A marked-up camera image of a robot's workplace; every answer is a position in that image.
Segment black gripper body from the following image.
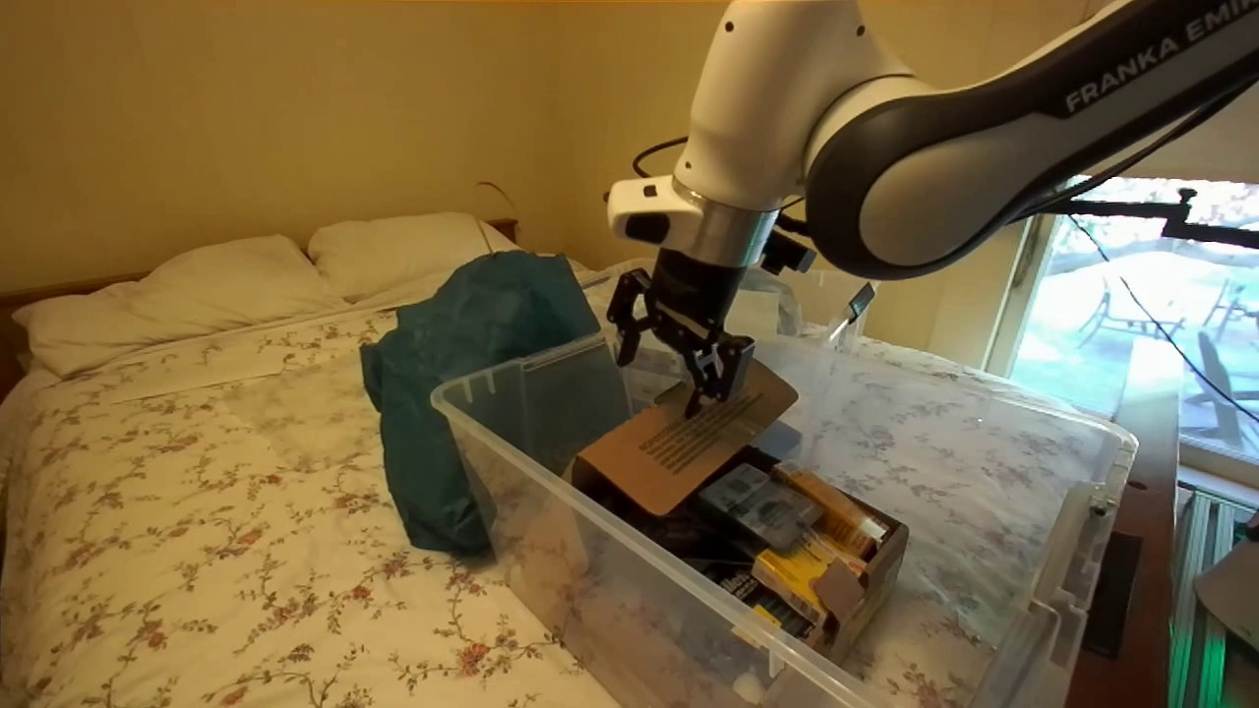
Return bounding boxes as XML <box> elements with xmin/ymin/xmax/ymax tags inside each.
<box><xmin>606</xmin><ymin>247</ymin><xmax>743</xmax><ymax>359</ymax></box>

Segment brown cardboard box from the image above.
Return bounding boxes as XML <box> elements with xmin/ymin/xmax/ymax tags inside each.
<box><xmin>565</xmin><ymin>362</ymin><xmax>909</xmax><ymax>656</ymax></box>

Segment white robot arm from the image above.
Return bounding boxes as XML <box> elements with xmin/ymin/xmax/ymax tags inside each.
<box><xmin>606</xmin><ymin>0</ymin><xmax>1259</xmax><ymax>407</ymax></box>

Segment teal green bag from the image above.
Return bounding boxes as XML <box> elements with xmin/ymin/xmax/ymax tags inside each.
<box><xmin>360</xmin><ymin>254</ymin><xmax>599</xmax><ymax>560</ymax></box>

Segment blue white product package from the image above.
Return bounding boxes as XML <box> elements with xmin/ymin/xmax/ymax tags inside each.
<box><xmin>699</xmin><ymin>463</ymin><xmax>821</xmax><ymax>551</ymax></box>

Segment yellow black product package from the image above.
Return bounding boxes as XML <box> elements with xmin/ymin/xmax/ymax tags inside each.
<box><xmin>743</xmin><ymin>463</ymin><xmax>909</xmax><ymax>647</ymax></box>

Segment clear plastic storage bin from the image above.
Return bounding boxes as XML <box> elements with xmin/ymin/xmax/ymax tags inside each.
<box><xmin>431</xmin><ymin>335</ymin><xmax>1137</xmax><ymax>708</ymax></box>

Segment white pillow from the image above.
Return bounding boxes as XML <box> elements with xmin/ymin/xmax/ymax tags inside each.
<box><xmin>308</xmin><ymin>212</ymin><xmax>516</xmax><ymax>302</ymax></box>
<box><xmin>15</xmin><ymin>237</ymin><xmax>343</xmax><ymax>378</ymax></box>

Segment floral bed sheet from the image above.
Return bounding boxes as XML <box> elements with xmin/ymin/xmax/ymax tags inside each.
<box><xmin>0</xmin><ymin>313</ymin><xmax>614</xmax><ymax>708</ymax></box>

